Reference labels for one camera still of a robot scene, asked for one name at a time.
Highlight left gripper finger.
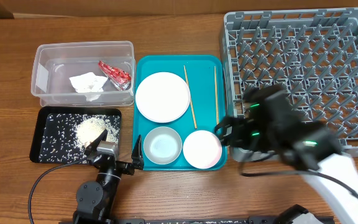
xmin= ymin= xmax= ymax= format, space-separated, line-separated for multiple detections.
xmin=131 ymin=135 xmax=144 ymax=170
xmin=85 ymin=129 xmax=108 ymax=156

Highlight grey bowl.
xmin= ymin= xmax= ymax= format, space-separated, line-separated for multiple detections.
xmin=143 ymin=126 xmax=182 ymax=165

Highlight rice leftovers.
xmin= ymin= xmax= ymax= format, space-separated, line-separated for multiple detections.
xmin=39 ymin=113 xmax=121 ymax=164

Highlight pink bowl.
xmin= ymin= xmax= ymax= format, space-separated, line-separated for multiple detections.
xmin=183 ymin=130 xmax=223 ymax=169

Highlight white napkin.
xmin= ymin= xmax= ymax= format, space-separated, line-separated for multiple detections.
xmin=69 ymin=72 xmax=108 ymax=93

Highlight white round plate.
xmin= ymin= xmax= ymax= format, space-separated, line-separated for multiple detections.
xmin=135 ymin=72 xmax=190 ymax=123

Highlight wooden chopstick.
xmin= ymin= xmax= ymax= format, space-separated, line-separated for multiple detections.
xmin=214 ymin=66 xmax=219 ymax=124
xmin=183 ymin=65 xmax=198 ymax=129

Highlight red snack wrapper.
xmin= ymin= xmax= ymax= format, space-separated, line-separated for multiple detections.
xmin=98 ymin=61 xmax=132 ymax=91

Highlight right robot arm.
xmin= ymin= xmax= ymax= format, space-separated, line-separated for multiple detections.
xmin=214 ymin=85 xmax=358 ymax=223

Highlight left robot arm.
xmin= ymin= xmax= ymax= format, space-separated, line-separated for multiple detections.
xmin=73 ymin=130 xmax=144 ymax=223

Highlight clear plastic waste bin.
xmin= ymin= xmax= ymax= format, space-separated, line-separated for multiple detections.
xmin=31 ymin=41 xmax=136 ymax=106

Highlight grey plastic dishwasher rack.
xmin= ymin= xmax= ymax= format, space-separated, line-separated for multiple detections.
xmin=221 ymin=7 xmax=358 ymax=157

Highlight black rectangular tray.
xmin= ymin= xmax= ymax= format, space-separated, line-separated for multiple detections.
xmin=29 ymin=106 xmax=122 ymax=164

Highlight teal plastic serving tray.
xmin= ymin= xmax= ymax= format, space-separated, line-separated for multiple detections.
xmin=133 ymin=55 xmax=227 ymax=171

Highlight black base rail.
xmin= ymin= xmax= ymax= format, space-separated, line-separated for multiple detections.
xmin=57 ymin=203 xmax=335 ymax=224

